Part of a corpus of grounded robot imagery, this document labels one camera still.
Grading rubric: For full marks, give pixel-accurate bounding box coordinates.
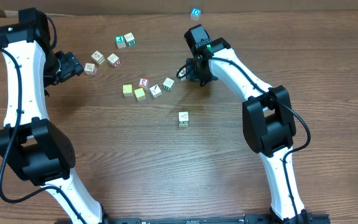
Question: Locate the green J wooden block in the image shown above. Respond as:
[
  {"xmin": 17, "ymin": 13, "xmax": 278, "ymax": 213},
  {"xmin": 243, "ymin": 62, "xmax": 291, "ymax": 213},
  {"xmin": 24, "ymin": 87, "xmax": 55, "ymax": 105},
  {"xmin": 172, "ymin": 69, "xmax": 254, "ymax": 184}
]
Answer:
[{"xmin": 115, "ymin": 35, "xmax": 126, "ymax": 49}]

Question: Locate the yellow block left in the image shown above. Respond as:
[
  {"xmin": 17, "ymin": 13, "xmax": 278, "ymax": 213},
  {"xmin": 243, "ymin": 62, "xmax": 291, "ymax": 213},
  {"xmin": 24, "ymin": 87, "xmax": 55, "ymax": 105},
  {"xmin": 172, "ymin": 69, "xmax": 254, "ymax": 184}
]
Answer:
[{"xmin": 122, "ymin": 84, "xmax": 133, "ymax": 97}]

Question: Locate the white green grid block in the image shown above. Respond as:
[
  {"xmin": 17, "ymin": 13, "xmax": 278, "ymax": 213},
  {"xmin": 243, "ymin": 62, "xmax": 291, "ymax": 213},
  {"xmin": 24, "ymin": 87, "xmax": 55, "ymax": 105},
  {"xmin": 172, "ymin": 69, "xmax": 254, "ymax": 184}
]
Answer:
[{"xmin": 163, "ymin": 78, "xmax": 175, "ymax": 91}]

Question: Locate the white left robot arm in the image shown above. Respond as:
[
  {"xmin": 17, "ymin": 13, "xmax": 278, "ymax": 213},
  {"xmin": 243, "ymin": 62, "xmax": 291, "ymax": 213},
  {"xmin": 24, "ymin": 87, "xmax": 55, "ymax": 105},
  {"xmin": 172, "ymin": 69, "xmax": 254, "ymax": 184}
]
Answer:
[{"xmin": 0, "ymin": 8, "xmax": 108, "ymax": 223}]

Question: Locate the white green wooden block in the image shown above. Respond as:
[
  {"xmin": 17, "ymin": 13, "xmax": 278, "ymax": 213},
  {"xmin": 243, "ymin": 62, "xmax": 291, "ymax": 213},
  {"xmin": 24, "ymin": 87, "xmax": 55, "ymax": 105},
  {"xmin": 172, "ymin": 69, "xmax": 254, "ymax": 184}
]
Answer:
[{"xmin": 178, "ymin": 111, "xmax": 189, "ymax": 127}]

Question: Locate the yellow block right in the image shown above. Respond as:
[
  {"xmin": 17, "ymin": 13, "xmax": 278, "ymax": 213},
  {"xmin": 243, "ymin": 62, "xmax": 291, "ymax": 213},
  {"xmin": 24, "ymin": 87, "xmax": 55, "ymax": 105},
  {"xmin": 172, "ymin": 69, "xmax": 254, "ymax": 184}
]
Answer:
[{"xmin": 134, "ymin": 87, "xmax": 146, "ymax": 101}]

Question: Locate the green R wooden block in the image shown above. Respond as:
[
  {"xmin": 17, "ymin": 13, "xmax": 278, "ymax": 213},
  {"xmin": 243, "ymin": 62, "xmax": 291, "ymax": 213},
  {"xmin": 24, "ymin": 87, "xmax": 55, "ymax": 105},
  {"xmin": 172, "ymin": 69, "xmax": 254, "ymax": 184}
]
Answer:
[{"xmin": 124, "ymin": 32, "xmax": 136, "ymax": 47}]

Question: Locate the red number three block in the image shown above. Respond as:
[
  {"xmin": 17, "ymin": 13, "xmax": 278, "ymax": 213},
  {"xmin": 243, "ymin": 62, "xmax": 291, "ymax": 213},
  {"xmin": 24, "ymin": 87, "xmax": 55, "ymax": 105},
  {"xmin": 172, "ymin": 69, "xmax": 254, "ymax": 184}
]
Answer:
[{"xmin": 139, "ymin": 78, "xmax": 149, "ymax": 90}]

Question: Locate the blue letter block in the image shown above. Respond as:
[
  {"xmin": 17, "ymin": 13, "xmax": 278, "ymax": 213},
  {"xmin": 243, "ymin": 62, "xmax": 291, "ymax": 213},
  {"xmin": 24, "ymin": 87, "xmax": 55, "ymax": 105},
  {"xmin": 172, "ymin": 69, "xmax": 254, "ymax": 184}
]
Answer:
[{"xmin": 190, "ymin": 7, "xmax": 201, "ymax": 21}]

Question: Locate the white animal picture block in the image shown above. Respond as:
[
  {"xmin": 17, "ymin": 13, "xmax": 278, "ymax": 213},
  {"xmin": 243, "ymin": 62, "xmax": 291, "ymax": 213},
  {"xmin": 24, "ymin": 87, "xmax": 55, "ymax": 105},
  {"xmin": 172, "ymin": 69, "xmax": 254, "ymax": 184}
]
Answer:
[{"xmin": 180, "ymin": 68, "xmax": 186, "ymax": 81}]

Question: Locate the white pencil picture block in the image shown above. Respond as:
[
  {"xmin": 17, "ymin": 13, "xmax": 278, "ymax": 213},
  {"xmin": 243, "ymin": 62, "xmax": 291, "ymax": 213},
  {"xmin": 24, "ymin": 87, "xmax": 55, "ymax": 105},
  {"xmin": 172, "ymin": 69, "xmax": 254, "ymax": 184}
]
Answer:
[{"xmin": 149, "ymin": 85, "xmax": 162, "ymax": 99}]

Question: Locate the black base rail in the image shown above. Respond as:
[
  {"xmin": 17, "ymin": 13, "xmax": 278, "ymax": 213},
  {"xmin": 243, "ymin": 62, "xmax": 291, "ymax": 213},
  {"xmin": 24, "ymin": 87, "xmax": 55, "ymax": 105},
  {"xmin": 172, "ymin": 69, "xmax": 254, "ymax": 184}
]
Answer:
[{"xmin": 54, "ymin": 213, "xmax": 331, "ymax": 224}]

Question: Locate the yellow block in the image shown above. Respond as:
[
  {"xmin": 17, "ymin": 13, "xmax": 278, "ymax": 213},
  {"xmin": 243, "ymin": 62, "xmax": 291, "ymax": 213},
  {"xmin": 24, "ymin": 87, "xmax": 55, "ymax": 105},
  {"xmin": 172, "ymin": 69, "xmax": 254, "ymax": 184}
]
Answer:
[
  {"xmin": 134, "ymin": 87, "xmax": 146, "ymax": 101},
  {"xmin": 122, "ymin": 84, "xmax": 133, "ymax": 97}
]

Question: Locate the tan red picture block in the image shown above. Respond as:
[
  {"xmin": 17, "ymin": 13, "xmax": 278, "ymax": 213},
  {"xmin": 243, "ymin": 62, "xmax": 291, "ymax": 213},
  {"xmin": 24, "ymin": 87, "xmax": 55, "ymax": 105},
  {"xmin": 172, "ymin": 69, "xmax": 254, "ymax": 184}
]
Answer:
[{"xmin": 84, "ymin": 63, "xmax": 97, "ymax": 75}]

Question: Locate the white red picture block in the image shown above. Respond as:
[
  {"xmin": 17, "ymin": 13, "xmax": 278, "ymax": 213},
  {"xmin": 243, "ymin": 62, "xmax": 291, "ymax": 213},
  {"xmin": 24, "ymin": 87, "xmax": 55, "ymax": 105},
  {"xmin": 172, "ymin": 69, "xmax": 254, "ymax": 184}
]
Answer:
[{"xmin": 107, "ymin": 53, "xmax": 121, "ymax": 68}]

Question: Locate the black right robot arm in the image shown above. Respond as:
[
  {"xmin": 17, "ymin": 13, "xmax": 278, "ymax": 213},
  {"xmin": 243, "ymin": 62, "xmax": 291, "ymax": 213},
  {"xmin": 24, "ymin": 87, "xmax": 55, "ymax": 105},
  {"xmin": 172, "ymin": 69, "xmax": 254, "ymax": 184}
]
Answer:
[{"xmin": 177, "ymin": 25, "xmax": 308, "ymax": 223}]

